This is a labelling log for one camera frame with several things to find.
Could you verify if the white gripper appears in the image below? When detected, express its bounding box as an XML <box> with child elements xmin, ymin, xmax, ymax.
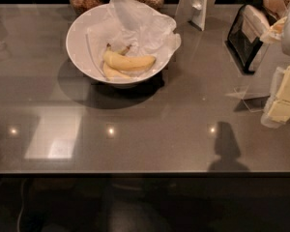
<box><xmin>260</xmin><ymin>16</ymin><xmax>290</xmax><ymax>129</ymax></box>

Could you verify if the yellow banana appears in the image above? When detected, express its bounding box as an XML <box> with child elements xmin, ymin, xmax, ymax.
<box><xmin>103</xmin><ymin>43</ymin><xmax>156</xmax><ymax>72</ymax></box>
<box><xmin>102</xmin><ymin>45</ymin><xmax>130</xmax><ymax>80</ymax></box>

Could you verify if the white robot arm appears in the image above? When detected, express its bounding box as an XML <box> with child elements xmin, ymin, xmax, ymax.
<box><xmin>260</xmin><ymin>2</ymin><xmax>290</xmax><ymax>129</ymax></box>

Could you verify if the white ceramic bowl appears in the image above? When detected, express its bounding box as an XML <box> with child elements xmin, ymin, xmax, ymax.
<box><xmin>66</xmin><ymin>4</ymin><xmax>181</xmax><ymax>88</ymax></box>

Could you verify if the clear acrylic sign holder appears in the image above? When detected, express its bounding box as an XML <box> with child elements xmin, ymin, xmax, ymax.
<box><xmin>225</xmin><ymin>86</ymin><xmax>270</xmax><ymax>112</ymax></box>

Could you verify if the black metal rack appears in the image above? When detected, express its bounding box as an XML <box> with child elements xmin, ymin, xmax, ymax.
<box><xmin>225</xmin><ymin>5</ymin><xmax>270</xmax><ymax>74</ymax></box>

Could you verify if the brown paper bag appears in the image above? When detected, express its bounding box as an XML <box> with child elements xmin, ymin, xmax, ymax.
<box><xmin>263</xmin><ymin>0</ymin><xmax>287</xmax><ymax>20</ymax></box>

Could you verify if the white paper sheet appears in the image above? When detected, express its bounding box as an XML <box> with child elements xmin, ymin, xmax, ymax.
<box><xmin>86</xmin><ymin>0</ymin><xmax>181</xmax><ymax>83</ymax></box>

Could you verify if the white stand post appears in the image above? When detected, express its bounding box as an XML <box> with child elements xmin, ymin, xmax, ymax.
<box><xmin>175</xmin><ymin>0</ymin><xmax>216</xmax><ymax>31</ymax></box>

